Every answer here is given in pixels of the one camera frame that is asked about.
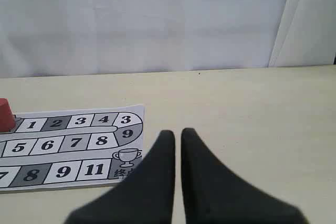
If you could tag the paper number game board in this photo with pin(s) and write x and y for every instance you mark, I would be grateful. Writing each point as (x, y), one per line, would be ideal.
(75, 148)

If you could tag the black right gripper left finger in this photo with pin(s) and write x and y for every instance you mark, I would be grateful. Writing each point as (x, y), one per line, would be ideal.
(145, 196)

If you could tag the red cylinder game piece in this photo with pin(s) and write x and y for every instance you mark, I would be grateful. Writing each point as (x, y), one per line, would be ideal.
(7, 121)

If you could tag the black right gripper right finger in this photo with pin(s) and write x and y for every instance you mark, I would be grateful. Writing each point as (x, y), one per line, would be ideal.
(212, 193)

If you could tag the white backdrop curtain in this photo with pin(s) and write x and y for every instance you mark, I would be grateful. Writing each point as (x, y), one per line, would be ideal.
(71, 37)

